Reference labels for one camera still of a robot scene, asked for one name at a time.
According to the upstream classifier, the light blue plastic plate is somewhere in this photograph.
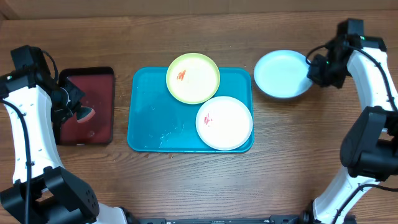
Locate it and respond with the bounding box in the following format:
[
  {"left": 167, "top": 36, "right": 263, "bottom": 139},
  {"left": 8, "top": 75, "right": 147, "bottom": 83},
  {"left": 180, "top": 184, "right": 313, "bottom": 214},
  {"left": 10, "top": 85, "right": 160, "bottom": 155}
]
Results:
[{"left": 254, "top": 50, "right": 313, "bottom": 99}]

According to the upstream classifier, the yellow-green plastic plate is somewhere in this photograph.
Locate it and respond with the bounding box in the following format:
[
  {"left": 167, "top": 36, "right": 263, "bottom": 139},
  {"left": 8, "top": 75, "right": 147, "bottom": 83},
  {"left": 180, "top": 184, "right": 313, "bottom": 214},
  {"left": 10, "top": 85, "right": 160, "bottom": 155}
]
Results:
[{"left": 166, "top": 53, "right": 221, "bottom": 105}]

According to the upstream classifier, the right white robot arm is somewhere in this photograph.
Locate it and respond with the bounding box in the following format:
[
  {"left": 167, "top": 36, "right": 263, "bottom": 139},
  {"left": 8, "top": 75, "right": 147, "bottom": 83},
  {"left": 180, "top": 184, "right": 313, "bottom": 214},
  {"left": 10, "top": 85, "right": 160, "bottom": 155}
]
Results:
[{"left": 298, "top": 34, "right": 397, "bottom": 223}]

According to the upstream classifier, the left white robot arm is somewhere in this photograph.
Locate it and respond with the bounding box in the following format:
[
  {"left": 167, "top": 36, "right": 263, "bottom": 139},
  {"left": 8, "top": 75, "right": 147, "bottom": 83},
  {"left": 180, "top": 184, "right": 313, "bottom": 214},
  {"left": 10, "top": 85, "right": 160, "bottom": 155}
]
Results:
[{"left": 1, "top": 45, "right": 139, "bottom": 223}]

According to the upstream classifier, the black tray with red water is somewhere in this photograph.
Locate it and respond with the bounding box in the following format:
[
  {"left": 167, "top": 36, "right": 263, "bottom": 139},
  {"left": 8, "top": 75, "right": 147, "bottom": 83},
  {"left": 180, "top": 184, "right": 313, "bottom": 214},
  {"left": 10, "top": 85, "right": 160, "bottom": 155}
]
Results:
[{"left": 55, "top": 67, "right": 115, "bottom": 146}]

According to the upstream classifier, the teal plastic tray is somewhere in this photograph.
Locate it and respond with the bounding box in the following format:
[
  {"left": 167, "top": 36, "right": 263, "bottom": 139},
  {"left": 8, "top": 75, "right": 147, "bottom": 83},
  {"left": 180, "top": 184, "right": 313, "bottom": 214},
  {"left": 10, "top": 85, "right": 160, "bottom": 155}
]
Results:
[{"left": 127, "top": 67, "right": 254, "bottom": 154}]

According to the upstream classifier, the brown cardboard back panel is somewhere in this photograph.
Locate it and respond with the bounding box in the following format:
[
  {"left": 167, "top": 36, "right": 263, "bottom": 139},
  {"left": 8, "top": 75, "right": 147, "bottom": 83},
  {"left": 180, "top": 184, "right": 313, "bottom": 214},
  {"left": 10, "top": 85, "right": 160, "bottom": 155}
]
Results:
[{"left": 1, "top": 0, "right": 397, "bottom": 20}]

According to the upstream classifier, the white plastic plate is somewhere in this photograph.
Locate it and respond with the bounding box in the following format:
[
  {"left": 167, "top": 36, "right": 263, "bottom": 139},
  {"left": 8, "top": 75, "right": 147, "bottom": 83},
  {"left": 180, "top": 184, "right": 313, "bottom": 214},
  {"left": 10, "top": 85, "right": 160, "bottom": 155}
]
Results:
[{"left": 195, "top": 96, "right": 253, "bottom": 151}]

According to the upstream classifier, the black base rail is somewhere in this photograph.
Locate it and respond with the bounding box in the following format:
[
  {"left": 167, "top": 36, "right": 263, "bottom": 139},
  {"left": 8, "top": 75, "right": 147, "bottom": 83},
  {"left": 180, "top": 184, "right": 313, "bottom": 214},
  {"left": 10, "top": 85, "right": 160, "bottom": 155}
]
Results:
[{"left": 139, "top": 214, "right": 316, "bottom": 224}]

